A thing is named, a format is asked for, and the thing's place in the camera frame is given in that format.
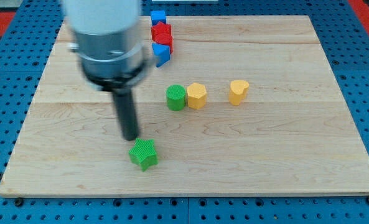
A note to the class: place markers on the blue cube block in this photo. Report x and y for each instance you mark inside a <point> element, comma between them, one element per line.
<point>158,16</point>

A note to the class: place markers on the light wooden board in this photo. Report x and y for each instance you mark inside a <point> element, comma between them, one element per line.
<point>292,136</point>

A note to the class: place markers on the blue triangle block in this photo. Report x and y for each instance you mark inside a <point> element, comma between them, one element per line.
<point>162,54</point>

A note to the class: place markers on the green cylinder block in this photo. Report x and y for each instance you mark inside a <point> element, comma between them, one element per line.
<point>175,97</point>

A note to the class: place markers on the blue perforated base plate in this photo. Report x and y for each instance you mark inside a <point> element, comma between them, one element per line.
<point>24,51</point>

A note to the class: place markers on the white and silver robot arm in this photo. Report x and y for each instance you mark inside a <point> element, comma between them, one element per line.
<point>109,44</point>

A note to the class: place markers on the red star block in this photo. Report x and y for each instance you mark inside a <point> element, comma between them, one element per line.
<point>160,28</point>

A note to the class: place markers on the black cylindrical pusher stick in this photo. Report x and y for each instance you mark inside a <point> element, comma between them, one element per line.
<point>126,112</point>

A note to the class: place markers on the yellow heart block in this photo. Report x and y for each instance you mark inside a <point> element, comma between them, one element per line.
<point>238,91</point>

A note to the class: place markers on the yellow hexagon block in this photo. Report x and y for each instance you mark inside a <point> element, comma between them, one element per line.
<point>196,96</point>

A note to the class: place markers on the green star block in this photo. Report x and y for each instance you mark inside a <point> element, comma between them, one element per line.
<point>143,153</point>

